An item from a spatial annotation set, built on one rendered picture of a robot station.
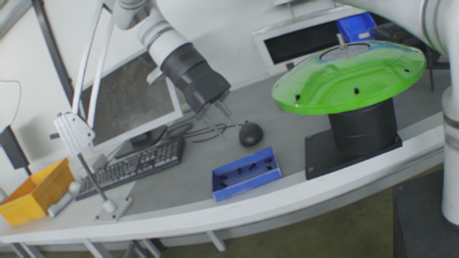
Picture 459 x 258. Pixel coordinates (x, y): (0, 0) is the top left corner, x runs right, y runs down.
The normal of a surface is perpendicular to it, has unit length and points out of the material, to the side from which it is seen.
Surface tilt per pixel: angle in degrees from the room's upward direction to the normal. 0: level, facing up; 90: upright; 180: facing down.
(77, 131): 90
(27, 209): 94
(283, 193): 90
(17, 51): 90
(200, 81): 59
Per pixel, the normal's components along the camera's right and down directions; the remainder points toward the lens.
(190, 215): -0.12, 0.39
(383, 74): -0.32, -0.66
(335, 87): -0.56, -0.59
